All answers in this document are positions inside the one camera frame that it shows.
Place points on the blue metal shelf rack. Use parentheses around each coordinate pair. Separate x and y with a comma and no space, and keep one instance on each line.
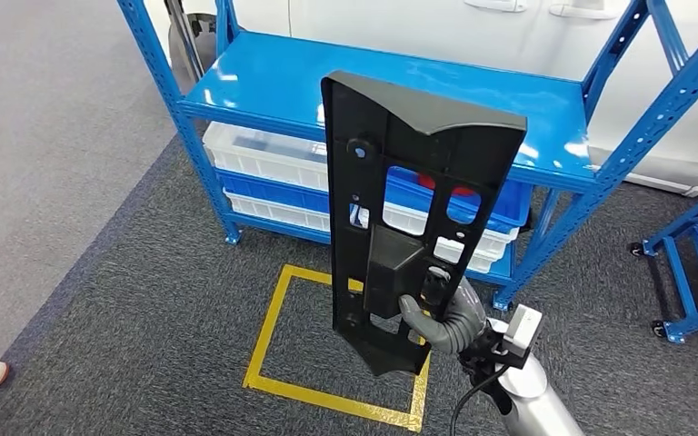
(277,84)

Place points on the white plastic bin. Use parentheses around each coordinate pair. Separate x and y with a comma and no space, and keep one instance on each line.
(252,156)
(487,256)
(265,212)

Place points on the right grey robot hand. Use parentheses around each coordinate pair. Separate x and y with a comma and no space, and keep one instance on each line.
(415,319)

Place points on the red object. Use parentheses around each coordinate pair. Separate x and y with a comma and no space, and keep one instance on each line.
(424,180)

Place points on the white car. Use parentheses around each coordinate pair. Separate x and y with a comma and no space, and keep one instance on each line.
(505,36)

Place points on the yellow tape floor square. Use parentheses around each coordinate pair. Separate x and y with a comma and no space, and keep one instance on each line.
(325,402)

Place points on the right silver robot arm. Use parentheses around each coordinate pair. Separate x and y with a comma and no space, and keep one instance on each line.
(529,397)

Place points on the blue wheeled cart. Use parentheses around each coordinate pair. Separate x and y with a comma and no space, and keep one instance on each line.
(679,278)

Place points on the black plastic frame part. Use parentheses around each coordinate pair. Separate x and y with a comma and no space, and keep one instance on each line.
(397,120)

